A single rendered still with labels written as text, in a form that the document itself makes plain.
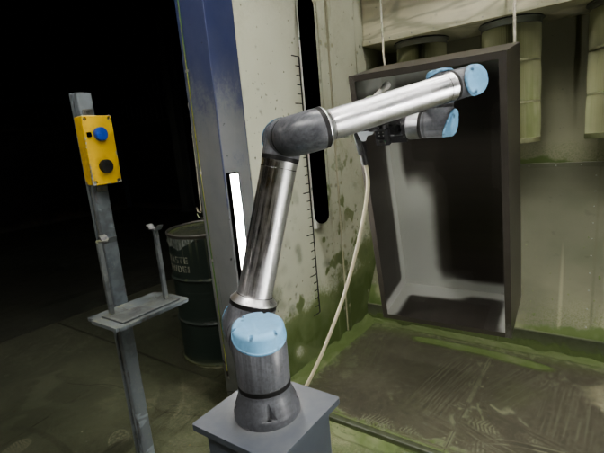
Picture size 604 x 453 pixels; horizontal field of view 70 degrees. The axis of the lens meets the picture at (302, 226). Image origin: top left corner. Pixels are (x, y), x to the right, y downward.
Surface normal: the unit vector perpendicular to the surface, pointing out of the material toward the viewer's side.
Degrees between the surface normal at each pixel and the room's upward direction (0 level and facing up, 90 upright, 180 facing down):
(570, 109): 90
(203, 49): 90
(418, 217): 102
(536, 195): 57
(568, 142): 90
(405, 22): 90
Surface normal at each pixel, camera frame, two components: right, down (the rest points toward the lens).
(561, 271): -0.53, -0.36
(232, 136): 0.81, 0.05
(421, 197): -0.51, 0.41
